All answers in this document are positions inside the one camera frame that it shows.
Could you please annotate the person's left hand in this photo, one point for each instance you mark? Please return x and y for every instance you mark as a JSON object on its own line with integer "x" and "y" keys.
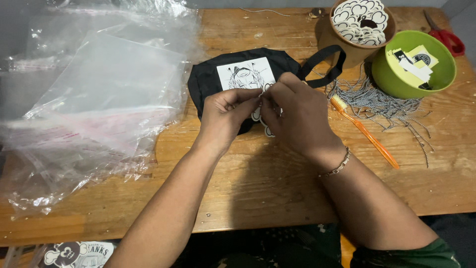
{"x": 217, "y": 119}

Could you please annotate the person's right hand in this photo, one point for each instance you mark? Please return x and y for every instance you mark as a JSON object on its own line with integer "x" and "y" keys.
{"x": 303, "y": 119}

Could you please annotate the white cloud-shaped sticker charm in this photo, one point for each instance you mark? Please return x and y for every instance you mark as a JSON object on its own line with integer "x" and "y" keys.
{"x": 268, "y": 131}

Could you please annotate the black pouch with white print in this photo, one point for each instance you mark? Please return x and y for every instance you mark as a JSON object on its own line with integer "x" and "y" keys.
{"x": 204, "y": 80}

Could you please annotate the orange toothbrush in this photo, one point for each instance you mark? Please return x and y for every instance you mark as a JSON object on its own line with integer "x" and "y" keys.
{"x": 366, "y": 134}

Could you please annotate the brown cup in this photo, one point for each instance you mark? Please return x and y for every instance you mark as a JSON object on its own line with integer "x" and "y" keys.
{"x": 334, "y": 41}

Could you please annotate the green bowl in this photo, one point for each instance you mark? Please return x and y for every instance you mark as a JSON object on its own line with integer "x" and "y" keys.
{"x": 386, "y": 80}

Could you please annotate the small dark round charm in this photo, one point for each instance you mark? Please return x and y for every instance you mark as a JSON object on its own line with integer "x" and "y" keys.
{"x": 316, "y": 13}

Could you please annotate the heap of white cloud stickers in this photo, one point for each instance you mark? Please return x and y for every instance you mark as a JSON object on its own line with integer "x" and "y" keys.
{"x": 359, "y": 20}

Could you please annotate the pile of clear plastic bags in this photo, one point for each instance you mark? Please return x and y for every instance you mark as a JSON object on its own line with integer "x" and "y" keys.
{"x": 96, "y": 96}

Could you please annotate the pale yellow paper cards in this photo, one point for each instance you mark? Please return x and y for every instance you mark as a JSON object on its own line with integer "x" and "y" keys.
{"x": 414, "y": 67}

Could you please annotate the dark camouflage trousers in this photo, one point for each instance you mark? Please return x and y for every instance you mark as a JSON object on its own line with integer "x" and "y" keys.
{"x": 267, "y": 247}

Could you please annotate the green sleeve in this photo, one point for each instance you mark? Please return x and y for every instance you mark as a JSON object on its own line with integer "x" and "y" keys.
{"x": 409, "y": 257}

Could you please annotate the black and white printed card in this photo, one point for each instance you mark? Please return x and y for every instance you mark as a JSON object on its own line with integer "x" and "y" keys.
{"x": 81, "y": 255}

